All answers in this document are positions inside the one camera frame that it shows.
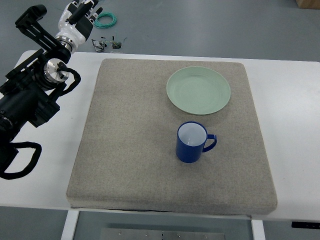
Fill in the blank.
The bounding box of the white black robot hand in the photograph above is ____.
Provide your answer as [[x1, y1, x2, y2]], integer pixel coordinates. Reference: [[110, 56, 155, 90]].
[[55, 0, 103, 46]]

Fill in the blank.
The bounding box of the blue mug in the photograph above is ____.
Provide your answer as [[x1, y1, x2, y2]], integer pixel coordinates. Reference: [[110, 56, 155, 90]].
[[175, 121, 218, 164]]

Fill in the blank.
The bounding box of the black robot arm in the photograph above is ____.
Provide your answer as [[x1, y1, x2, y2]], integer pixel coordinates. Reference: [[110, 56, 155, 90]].
[[0, 4, 81, 161]]

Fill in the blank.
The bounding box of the light green plate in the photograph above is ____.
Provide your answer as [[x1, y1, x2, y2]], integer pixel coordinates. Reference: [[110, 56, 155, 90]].
[[166, 66, 231, 115]]

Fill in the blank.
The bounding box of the grey fabric mat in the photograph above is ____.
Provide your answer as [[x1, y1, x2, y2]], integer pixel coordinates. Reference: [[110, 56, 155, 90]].
[[66, 59, 278, 216]]

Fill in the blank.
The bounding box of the cardboard box corner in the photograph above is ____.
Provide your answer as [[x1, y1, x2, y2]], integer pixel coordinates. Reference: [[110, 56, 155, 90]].
[[296, 0, 320, 10]]

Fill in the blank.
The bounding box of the black table control panel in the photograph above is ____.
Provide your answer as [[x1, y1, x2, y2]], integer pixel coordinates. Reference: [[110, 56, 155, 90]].
[[291, 221, 320, 230]]

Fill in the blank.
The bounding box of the green coiled cable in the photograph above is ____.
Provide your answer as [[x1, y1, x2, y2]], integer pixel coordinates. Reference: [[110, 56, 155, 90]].
[[93, 12, 118, 29]]

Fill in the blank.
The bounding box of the black sleeved cable loop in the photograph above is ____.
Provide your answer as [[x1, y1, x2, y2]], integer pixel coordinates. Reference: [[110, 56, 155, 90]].
[[0, 141, 43, 181]]

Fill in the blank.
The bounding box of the white table leg frame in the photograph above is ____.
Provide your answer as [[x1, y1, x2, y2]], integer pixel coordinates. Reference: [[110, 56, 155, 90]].
[[61, 210, 80, 240]]

